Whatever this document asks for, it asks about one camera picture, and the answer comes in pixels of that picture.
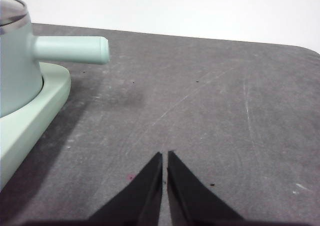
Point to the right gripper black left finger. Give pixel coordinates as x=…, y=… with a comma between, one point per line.
x=142, y=198

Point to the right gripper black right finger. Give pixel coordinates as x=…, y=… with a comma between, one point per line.
x=187, y=198

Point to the glass lid with green knob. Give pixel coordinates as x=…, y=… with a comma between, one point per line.
x=11, y=10

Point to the pale green steamer pot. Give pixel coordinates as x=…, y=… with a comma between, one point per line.
x=17, y=68

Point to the pale green appliance base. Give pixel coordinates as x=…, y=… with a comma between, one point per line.
x=32, y=121

